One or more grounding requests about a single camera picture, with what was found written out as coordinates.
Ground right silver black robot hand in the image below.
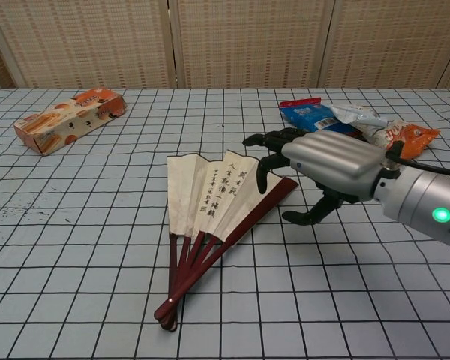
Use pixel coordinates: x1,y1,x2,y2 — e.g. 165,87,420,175
241,127,386,227

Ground red folding paper fan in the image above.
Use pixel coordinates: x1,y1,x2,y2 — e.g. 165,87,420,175
153,149,299,333

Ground blue snack bag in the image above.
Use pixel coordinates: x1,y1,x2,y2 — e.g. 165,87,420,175
277,96,365,142

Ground white silver snack bag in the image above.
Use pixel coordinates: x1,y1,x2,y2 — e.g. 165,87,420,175
329,103,398,149

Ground orange snack bag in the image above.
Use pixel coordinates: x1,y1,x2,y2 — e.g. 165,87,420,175
382,123,441,161

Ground woven beige folding screen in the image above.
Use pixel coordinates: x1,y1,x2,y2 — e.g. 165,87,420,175
0,0,450,90

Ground blue checked tablecloth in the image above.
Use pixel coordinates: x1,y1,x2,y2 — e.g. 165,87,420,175
0,88,450,360

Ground orange biscuit carton box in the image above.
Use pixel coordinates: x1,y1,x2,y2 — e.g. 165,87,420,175
13,86,128,157

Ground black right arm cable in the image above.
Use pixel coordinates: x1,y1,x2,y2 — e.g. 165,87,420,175
384,141,450,177

